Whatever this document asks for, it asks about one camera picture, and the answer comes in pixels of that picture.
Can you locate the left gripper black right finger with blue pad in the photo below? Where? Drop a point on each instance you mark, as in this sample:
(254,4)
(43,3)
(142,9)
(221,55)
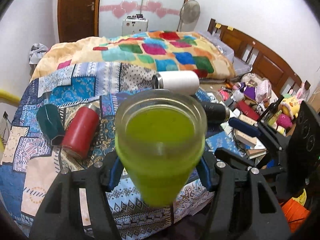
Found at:
(244,206)

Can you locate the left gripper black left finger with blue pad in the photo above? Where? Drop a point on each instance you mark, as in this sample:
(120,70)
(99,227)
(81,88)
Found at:
(59,215)

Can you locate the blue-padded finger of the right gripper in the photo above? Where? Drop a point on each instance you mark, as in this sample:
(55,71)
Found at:
(244,127)

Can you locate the green tumbler cup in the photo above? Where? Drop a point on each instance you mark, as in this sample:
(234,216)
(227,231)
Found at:
(160,139)

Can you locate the black thermos cup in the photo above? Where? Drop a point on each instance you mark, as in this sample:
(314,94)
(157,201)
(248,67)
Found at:
(216,113)

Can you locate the white steel-rimmed cup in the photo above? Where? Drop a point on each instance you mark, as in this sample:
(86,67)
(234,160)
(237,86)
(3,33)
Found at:
(184,82)

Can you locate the red cylindrical cup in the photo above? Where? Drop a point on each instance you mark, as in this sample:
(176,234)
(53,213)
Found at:
(80,132)

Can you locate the dark green faceted cup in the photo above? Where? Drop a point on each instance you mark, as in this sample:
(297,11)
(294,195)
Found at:
(50,124)

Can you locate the stack of books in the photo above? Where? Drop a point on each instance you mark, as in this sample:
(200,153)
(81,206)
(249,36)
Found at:
(253,148)

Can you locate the orange object at floor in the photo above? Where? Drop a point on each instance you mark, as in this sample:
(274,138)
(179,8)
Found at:
(295,213)

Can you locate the yellow plush toy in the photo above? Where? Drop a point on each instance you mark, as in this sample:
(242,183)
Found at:
(290,105)

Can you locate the blue patchwork patterned cloth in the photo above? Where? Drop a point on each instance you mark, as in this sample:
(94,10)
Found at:
(66,120)

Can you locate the grey pillow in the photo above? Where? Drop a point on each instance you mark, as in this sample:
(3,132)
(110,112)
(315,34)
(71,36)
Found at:
(240,66)

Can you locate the wooden bed headboard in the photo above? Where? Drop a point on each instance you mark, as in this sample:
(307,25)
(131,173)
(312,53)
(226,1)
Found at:
(264,61)

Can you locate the colourful patch fleece blanket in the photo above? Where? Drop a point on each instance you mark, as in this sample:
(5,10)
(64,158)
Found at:
(156,50)

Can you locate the standing electric fan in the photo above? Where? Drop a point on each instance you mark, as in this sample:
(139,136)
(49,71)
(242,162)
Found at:
(189,13)

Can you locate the yellow foam tube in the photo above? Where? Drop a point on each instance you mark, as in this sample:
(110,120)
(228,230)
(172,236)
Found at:
(9,98)

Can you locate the sliding wardrobe with hearts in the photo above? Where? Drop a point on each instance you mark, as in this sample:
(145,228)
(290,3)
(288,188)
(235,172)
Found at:
(161,15)

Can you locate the white appliance box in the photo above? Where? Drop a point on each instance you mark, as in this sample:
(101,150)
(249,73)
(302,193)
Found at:
(134,24)

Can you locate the grey clothes pile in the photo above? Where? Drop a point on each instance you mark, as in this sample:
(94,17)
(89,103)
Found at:
(37,52)

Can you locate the brown wooden door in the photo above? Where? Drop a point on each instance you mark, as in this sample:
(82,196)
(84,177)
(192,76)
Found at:
(76,19)

